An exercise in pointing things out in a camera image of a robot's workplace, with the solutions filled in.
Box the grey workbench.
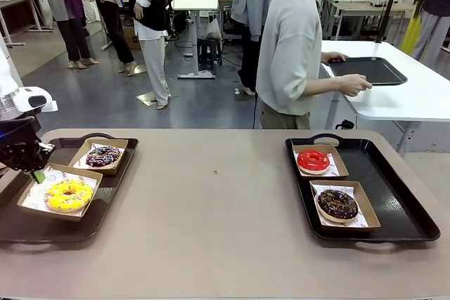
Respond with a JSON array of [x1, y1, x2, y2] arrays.
[[316, 0, 416, 41]]

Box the yellow sprinkled donut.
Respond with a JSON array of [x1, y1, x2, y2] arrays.
[[44, 178, 94, 213]]

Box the dark brown tray with handles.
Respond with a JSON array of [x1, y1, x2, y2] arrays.
[[0, 133, 140, 244]]

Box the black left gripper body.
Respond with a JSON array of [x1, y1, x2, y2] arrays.
[[0, 116, 44, 174]]

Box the black tray without handles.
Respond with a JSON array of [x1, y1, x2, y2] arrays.
[[328, 56, 409, 86]]

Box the thin black hanging cable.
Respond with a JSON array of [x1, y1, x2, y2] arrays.
[[251, 92, 260, 129]]

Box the black stool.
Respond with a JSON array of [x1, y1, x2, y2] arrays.
[[195, 36, 224, 66]]

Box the black stand pole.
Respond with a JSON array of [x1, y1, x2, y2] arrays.
[[375, 0, 405, 45]]

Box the brass floor plate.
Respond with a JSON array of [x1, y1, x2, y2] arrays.
[[136, 91, 177, 106], [117, 63, 148, 77]]

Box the white standing desk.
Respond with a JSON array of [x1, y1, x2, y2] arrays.
[[171, 0, 219, 79]]

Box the chocolate donut fine sprinkles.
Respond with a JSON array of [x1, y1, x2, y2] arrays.
[[316, 189, 359, 224]]

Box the cardboard carton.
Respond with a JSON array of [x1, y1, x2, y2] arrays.
[[122, 27, 142, 51]]

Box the yellow cloth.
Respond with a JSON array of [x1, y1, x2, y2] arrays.
[[400, 15, 423, 56]]

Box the black tray with handles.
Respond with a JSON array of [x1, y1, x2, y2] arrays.
[[284, 133, 442, 244]]

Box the person's right forearm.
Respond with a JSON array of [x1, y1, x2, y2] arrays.
[[302, 77, 342, 99]]

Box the white smiley print paper liner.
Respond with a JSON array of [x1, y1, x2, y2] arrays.
[[73, 142, 124, 171], [294, 148, 340, 177], [311, 183, 370, 228], [27, 168, 98, 216]]

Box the white plastic bag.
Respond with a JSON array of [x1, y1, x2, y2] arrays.
[[205, 18, 223, 40]]

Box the person's right hand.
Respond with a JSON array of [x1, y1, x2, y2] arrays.
[[339, 74, 373, 98]]

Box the red glazed donut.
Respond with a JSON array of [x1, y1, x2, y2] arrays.
[[297, 150, 331, 175]]

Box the brown cardboard donut box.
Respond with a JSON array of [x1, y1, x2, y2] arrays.
[[309, 179, 382, 233], [68, 137, 129, 176], [292, 144, 349, 180], [16, 162, 104, 223]]

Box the person's left hand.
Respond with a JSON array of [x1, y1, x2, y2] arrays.
[[321, 51, 349, 66]]

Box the chocolate donut white drizzle sprinkles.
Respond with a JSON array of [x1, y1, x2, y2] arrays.
[[85, 145, 122, 169]]

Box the person in pale grey sweater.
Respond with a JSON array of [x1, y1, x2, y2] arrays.
[[255, 0, 361, 131]]

